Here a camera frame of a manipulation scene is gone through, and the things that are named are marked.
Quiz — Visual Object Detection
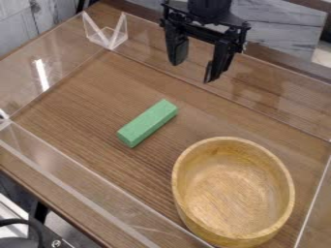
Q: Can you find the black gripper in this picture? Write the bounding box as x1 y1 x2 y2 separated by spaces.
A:
160 0 251 83

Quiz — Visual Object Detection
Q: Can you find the green rectangular block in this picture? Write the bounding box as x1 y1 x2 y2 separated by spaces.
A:
116 100 179 148

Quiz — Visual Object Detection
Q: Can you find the brown wooden bowl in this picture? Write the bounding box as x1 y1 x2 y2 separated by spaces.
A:
172 137 297 248

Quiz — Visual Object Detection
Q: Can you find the black table leg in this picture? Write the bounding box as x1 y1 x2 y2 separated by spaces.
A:
30 201 50 224

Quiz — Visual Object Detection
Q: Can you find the clear acrylic tray wall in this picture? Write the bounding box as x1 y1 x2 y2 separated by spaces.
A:
0 5 331 248

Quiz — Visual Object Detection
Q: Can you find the black cable bottom left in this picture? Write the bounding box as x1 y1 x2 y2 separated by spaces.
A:
0 218 47 248

